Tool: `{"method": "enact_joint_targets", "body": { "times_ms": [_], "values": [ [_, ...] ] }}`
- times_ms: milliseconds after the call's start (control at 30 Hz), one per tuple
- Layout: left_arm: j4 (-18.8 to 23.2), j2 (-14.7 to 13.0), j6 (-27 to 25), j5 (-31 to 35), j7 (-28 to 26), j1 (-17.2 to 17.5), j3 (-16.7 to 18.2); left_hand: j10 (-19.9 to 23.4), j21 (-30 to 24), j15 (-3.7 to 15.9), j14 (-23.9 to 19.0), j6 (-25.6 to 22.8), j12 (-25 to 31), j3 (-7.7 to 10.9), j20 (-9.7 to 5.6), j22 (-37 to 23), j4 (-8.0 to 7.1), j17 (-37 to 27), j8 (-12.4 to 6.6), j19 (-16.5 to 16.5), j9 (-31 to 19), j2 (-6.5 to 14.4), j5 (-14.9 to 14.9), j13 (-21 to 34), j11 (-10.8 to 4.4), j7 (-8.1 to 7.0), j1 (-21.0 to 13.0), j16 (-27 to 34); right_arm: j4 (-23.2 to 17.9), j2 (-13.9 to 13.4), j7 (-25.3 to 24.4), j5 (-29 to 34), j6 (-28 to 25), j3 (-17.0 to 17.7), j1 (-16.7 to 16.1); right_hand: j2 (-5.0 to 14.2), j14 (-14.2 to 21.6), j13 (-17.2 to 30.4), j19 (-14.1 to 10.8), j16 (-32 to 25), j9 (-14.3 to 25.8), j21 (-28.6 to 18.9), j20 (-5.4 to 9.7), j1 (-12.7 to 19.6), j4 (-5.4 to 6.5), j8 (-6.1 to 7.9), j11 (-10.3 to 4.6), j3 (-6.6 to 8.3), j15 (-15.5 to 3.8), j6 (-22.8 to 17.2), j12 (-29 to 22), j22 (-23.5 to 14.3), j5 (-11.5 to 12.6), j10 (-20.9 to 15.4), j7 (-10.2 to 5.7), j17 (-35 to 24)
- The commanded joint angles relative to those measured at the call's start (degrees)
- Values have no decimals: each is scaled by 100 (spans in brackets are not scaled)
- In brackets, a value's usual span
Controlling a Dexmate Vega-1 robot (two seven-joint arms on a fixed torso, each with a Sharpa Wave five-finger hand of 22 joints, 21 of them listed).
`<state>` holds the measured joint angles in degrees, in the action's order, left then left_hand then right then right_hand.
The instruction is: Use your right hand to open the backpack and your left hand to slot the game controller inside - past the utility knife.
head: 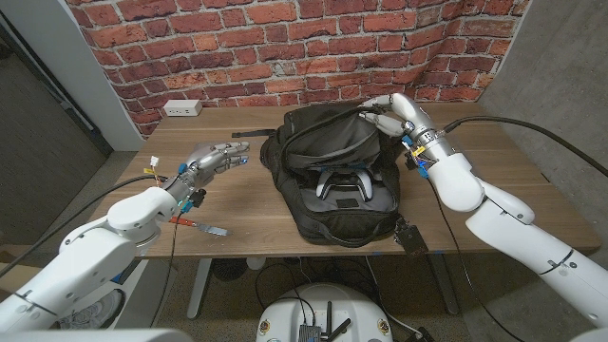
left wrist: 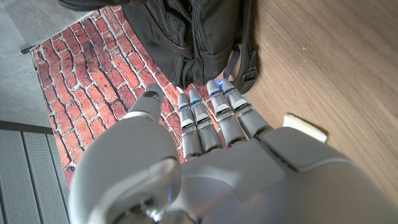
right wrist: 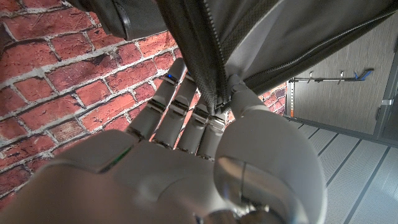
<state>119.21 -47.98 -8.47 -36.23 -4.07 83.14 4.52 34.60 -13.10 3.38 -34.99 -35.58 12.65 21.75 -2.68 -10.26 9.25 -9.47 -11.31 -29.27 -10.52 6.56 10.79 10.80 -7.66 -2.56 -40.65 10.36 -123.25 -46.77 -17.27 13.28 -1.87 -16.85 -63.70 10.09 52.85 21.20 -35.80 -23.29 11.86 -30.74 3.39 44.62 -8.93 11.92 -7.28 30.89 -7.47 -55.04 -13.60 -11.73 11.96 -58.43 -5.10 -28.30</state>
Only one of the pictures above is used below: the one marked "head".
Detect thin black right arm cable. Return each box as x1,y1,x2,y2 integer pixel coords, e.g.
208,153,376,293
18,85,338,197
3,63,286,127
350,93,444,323
426,178,526,342

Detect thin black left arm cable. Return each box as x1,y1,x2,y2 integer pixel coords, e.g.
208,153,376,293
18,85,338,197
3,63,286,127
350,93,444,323
149,222,181,329

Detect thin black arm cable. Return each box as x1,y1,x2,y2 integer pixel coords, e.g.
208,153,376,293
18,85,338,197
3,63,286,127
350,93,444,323
426,178,526,342
149,222,181,329

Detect wood grain door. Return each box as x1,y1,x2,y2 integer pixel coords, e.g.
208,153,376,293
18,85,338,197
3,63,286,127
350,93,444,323
0,28,110,246

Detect grey sneaker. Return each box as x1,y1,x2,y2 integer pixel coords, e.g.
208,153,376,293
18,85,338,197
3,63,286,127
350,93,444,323
59,289,127,331

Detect grey electronics box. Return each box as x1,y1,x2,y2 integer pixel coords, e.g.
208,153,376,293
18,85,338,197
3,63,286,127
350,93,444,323
297,324,323,342

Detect white black game controller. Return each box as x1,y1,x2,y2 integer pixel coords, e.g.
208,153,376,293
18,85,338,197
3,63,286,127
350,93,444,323
315,169,375,203

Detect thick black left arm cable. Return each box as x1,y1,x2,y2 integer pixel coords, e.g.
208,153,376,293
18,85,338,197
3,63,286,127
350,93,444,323
0,174,170,279

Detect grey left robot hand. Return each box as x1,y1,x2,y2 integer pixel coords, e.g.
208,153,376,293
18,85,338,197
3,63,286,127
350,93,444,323
163,141,251,203

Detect black leather luggage tag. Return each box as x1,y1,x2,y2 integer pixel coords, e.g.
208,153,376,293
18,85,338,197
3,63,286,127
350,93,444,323
392,218,430,260

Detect tan cardboard box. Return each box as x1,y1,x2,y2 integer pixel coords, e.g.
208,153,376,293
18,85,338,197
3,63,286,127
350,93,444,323
0,260,32,291

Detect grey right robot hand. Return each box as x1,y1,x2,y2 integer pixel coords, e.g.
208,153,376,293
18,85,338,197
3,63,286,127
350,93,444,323
358,92,451,162

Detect red brick printed backdrop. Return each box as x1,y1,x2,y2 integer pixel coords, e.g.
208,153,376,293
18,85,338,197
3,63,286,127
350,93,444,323
65,0,532,137

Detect black backpack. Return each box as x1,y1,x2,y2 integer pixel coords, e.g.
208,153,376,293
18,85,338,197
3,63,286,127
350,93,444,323
231,102,414,249

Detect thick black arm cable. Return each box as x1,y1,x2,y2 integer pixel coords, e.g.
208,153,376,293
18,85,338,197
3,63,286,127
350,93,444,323
0,174,170,279
444,115,608,178

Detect white power strip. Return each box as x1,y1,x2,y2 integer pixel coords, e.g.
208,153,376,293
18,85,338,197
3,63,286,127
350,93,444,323
162,99,203,118

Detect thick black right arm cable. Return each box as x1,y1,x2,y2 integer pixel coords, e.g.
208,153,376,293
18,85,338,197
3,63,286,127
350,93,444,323
444,115,608,178

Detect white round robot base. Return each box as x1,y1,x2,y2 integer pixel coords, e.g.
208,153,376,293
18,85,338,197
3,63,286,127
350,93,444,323
256,283,394,342

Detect red handled utility knife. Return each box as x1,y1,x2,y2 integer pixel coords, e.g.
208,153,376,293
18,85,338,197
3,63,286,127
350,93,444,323
168,216,234,238

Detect white floor board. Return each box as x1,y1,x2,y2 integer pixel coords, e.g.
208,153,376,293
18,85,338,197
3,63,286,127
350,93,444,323
56,258,178,330

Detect white cable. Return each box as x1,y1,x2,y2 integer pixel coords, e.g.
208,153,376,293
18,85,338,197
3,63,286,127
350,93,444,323
365,256,422,336

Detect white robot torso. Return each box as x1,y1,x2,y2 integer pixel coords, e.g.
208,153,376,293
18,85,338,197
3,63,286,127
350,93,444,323
0,329,194,342

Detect dark grey table leg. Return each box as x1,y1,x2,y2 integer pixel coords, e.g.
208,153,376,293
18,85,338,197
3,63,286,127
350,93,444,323
429,251,460,315

